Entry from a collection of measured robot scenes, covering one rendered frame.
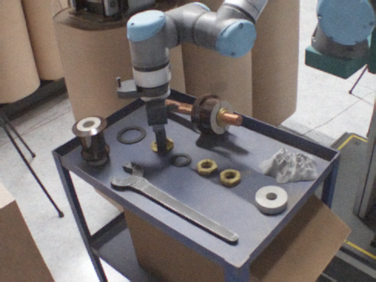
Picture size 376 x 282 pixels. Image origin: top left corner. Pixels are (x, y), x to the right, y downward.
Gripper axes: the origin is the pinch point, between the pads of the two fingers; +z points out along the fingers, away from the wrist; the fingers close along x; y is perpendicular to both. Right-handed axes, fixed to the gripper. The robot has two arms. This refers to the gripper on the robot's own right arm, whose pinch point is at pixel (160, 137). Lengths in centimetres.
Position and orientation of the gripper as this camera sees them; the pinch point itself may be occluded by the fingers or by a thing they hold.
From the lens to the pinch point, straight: 114.3
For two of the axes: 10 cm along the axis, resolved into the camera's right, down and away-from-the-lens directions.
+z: 0.7, 8.1, 5.8
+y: 9.9, -1.2, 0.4
